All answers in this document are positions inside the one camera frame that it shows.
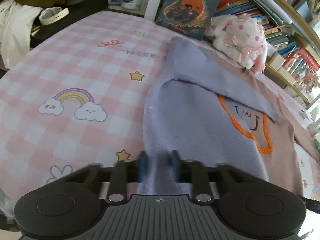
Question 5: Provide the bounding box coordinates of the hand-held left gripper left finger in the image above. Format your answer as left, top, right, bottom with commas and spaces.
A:
60, 151, 150, 204

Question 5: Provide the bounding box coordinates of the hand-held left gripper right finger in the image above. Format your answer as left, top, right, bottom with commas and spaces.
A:
171, 150, 267, 204

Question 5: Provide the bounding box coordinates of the purple and pink sweater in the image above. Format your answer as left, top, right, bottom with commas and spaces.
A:
142, 36, 320, 197

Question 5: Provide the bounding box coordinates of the pink checked desk mat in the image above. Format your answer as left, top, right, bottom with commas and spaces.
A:
0, 10, 320, 230

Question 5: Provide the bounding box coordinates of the white charging stand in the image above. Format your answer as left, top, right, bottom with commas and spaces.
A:
309, 120, 320, 137

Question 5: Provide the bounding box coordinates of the white pen holder box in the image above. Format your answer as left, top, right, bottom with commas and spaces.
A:
270, 52, 285, 72

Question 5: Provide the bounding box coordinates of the white pink plush bunny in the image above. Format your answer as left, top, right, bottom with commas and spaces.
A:
205, 14, 269, 74

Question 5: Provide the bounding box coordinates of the dark illustrated book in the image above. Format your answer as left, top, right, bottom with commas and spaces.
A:
155, 0, 223, 40

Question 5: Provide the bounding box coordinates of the white shelf unit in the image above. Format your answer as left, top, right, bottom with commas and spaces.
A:
144, 0, 320, 113

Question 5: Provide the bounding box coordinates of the black box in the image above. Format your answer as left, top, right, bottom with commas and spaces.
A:
30, 0, 109, 43

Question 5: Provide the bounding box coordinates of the red boxed book set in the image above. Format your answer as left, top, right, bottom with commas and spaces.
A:
285, 46, 320, 80

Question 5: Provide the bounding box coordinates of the white wrist watch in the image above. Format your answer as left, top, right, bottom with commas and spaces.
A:
39, 7, 69, 26

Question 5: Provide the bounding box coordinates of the row of colourful books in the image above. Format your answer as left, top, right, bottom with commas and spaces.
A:
212, 0, 300, 57

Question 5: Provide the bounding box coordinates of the white cloth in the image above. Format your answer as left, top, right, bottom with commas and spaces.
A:
0, 0, 44, 68

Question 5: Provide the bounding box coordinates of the white tablet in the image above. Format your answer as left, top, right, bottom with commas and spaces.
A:
246, 0, 294, 23

